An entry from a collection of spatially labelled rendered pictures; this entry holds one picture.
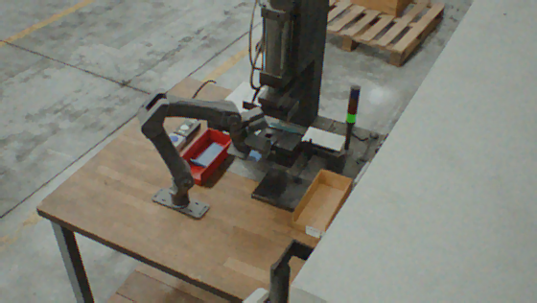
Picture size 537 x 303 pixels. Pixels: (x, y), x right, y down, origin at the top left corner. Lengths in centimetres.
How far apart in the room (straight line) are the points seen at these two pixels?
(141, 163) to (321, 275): 147
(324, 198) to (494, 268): 122
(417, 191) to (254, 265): 96
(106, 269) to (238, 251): 131
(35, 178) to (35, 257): 65
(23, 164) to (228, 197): 204
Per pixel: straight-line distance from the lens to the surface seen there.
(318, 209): 187
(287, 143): 201
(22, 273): 304
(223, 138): 211
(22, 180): 358
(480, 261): 75
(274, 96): 190
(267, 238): 178
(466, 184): 86
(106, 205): 193
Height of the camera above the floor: 222
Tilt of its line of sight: 39 degrees down
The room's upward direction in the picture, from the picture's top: 2 degrees clockwise
